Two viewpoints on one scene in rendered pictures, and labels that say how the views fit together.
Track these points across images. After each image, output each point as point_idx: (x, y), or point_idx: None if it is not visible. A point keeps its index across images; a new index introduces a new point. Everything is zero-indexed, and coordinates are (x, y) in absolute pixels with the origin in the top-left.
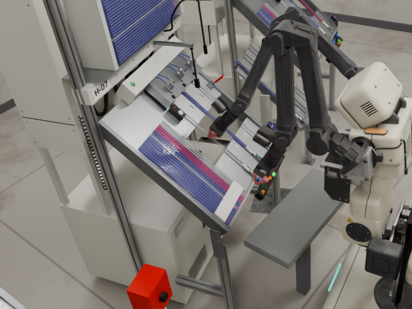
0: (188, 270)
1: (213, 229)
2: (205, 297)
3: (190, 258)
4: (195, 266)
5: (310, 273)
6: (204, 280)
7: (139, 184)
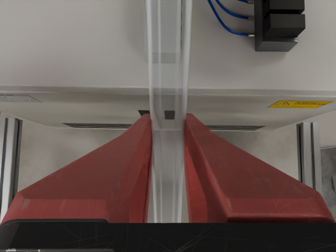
0: (63, 122)
1: None
2: (94, 147)
3: (72, 120)
4: (92, 125)
5: None
6: (123, 132)
7: None
